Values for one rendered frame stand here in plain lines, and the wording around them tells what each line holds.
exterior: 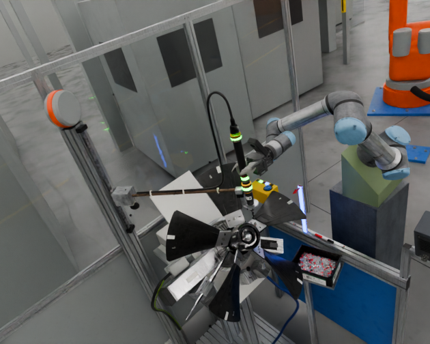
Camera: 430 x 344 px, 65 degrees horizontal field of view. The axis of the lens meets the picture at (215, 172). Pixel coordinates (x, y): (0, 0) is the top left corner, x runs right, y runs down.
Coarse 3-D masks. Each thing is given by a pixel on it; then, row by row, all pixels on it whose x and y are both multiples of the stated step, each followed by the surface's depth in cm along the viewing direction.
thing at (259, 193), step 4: (252, 184) 206; (256, 184) 205; (260, 184) 204; (264, 184) 203; (268, 184) 202; (256, 188) 201; (260, 188) 200; (264, 188) 200; (272, 188) 198; (276, 188) 199; (256, 192) 201; (260, 192) 198; (264, 192) 196; (268, 192) 195; (256, 196) 203; (260, 196) 200; (264, 196) 197; (260, 200) 202; (264, 200) 199
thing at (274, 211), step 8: (272, 192) 175; (272, 200) 171; (288, 200) 171; (264, 208) 167; (272, 208) 166; (280, 208) 166; (288, 208) 166; (296, 208) 167; (256, 216) 163; (264, 216) 162; (272, 216) 161; (280, 216) 161; (288, 216) 162; (296, 216) 163; (304, 216) 164; (272, 224) 157
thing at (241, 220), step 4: (232, 212) 156; (236, 212) 155; (240, 212) 154; (228, 216) 157; (232, 216) 156; (236, 216) 155; (240, 216) 154; (232, 220) 156; (236, 220) 155; (240, 220) 154; (244, 220) 153; (228, 224) 157; (232, 224) 156; (236, 224) 155
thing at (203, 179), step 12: (228, 168) 159; (204, 180) 160; (216, 180) 159; (228, 180) 158; (240, 180) 157; (216, 192) 159; (228, 192) 157; (216, 204) 159; (228, 204) 156; (240, 204) 154
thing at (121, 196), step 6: (120, 186) 167; (126, 186) 166; (132, 186) 165; (114, 192) 164; (120, 192) 162; (126, 192) 161; (132, 192) 165; (114, 198) 164; (120, 198) 163; (126, 198) 162; (132, 198) 165; (120, 204) 165; (126, 204) 164; (132, 204) 164
